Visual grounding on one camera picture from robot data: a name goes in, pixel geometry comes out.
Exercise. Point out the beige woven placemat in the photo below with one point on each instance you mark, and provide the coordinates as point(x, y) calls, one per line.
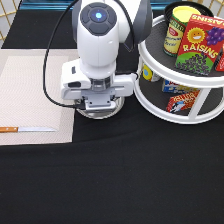
point(29, 87)

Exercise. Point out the blue white food box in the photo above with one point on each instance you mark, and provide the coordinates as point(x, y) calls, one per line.
point(171, 87)

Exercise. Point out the small yellow blue can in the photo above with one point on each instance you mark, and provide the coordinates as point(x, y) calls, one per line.
point(149, 75)

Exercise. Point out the silver metal plate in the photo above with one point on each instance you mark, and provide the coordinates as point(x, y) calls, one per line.
point(119, 102)

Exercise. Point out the red raisins box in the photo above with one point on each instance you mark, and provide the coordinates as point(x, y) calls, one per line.
point(201, 44)

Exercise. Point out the yellow lidded can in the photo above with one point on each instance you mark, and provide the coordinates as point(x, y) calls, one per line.
point(176, 28)

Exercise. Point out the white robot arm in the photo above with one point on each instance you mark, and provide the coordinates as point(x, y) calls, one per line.
point(99, 27)

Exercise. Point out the red box at edge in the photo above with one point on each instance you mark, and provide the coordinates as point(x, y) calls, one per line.
point(219, 63)

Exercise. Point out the wooden handled knife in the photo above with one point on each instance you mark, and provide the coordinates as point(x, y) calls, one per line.
point(25, 129)

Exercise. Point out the red butter box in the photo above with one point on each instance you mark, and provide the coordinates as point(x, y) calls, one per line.
point(182, 102)

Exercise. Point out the white two-tier turntable rack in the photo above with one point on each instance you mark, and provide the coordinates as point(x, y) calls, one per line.
point(210, 102)

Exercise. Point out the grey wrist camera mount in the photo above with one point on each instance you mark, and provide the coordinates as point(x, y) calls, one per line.
point(97, 100)

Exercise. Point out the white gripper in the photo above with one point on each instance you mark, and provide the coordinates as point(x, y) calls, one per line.
point(78, 76)

